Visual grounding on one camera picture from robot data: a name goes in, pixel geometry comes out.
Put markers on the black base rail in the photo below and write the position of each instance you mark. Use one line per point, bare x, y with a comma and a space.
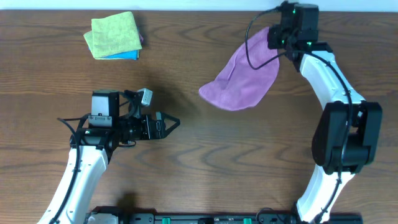
217, 218

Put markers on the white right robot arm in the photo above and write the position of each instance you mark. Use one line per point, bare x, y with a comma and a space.
346, 137

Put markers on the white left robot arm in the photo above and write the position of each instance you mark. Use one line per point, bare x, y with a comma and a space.
115, 120

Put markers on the purple microfiber cloth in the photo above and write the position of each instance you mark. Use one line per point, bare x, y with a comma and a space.
246, 78

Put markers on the blue folded cloth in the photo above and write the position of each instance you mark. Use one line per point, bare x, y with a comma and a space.
116, 55

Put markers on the pink folded cloth under stack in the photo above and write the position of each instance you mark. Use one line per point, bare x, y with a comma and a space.
141, 38

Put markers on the green folded cloth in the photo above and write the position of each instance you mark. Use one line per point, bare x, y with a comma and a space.
114, 32

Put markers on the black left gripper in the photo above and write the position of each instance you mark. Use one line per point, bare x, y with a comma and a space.
158, 125

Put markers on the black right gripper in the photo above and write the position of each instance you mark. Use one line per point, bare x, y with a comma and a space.
277, 40

